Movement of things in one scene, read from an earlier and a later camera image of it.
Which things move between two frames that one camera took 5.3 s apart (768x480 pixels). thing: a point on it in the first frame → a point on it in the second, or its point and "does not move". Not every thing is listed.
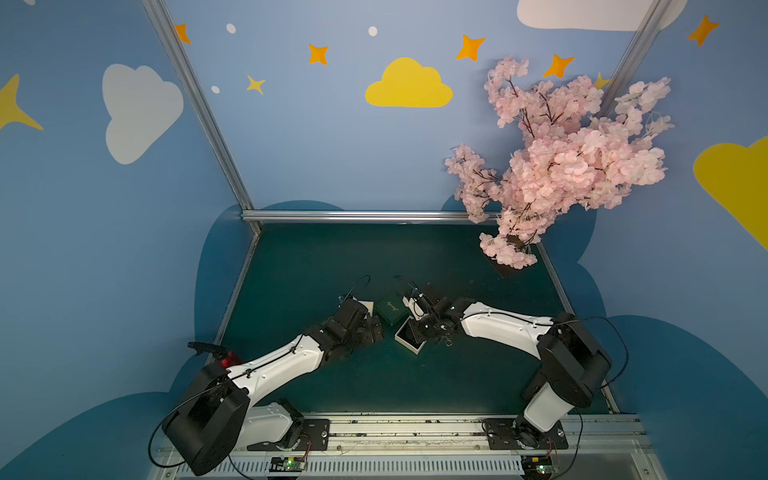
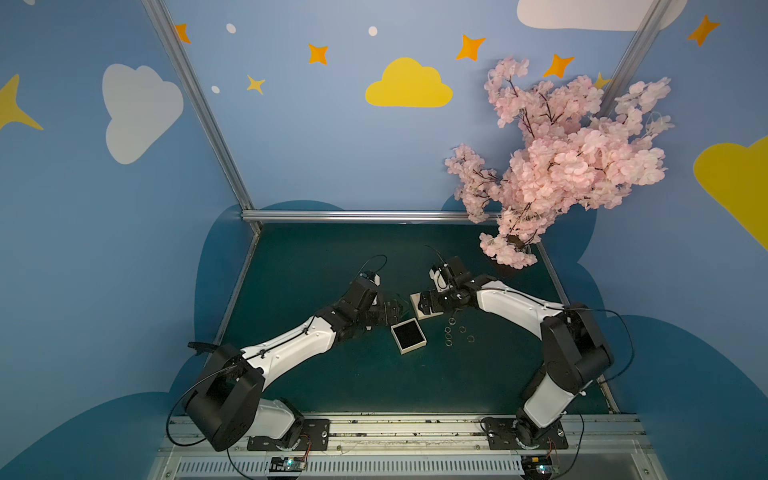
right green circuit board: [537, 467] does not move
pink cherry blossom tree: [572, 150] does not move
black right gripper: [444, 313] → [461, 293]
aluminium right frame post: [633, 55] does not move
